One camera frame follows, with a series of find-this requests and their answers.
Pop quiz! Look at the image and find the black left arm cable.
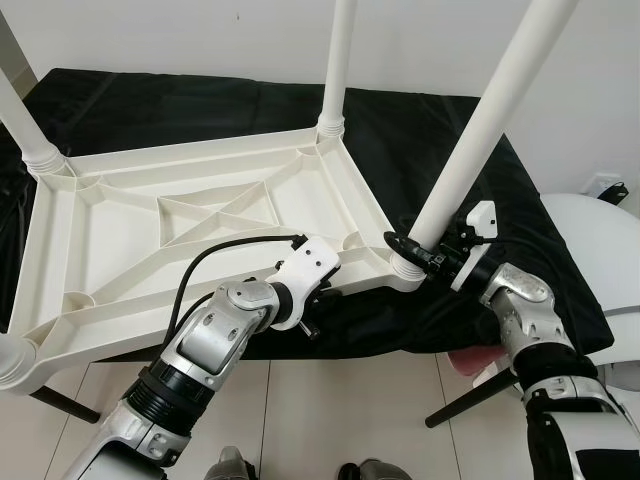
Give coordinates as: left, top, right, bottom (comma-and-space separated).
165, 234, 309, 346

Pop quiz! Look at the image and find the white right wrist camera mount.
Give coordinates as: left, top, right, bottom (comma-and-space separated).
449, 201, 499, 292

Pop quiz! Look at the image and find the pink cloth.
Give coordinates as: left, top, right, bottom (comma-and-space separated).
450, 345, 512, 380

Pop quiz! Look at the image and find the white plastic table leg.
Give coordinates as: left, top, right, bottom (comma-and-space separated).
0, 335, 42, 394
388, 0, 581, 280
0, 70, 70, 177
315, 0, 359, 142

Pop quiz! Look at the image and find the white plastic table top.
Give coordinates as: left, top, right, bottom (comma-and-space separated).
5, 127, 427, 394

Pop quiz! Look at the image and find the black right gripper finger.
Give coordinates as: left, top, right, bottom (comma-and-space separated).
383, 231, 428, 268

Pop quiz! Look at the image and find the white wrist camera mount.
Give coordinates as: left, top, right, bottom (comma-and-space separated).
270, 235, 342, 332
449, 201, 499, 292

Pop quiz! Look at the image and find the black metal table leg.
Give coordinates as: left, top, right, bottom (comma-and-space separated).
425, 368, 522, 430
30, 385, 102, 424

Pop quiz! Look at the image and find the black power plug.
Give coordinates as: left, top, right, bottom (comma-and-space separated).
600, 183, 630, 205

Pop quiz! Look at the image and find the white wall socket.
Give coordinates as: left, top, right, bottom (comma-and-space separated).
590, 173, 622, 197

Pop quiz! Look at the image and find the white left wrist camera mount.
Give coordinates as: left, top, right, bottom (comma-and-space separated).
270, 235, 342, 332

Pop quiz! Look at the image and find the white dome litter box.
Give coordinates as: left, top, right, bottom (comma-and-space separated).
540, 193, 640, 403

